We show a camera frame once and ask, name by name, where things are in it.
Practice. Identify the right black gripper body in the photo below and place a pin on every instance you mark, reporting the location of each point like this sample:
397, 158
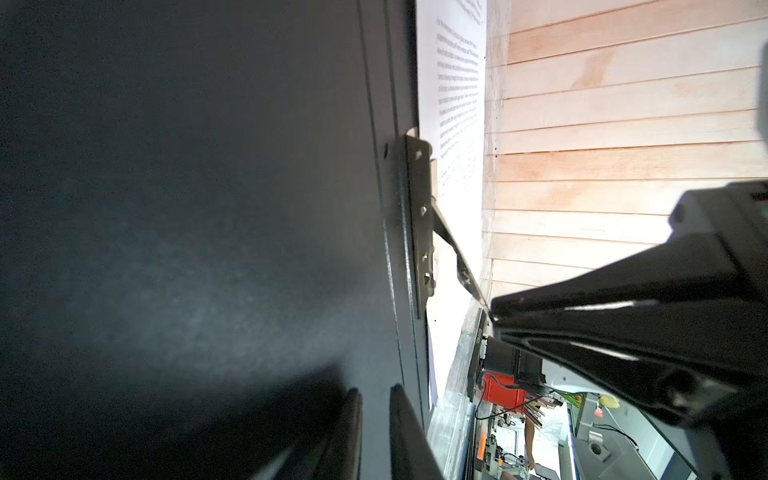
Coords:
736, 447

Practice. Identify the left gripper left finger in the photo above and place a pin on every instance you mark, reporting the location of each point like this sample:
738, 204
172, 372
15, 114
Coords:
335, 453

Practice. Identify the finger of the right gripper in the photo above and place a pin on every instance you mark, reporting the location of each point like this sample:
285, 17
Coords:
600, 282
600, 354

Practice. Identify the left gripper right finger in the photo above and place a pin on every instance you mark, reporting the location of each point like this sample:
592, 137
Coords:
411, 457

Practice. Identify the white folder black inside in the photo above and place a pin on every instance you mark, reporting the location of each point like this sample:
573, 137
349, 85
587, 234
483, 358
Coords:
203, 235

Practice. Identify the printed paper sheet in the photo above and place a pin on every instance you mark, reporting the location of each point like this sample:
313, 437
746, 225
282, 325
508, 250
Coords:
451, 42

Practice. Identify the metal folder clip mechanism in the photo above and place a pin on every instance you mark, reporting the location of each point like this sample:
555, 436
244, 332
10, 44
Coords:
425, 221

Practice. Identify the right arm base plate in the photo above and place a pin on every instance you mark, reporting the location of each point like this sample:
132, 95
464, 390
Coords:
474, 371

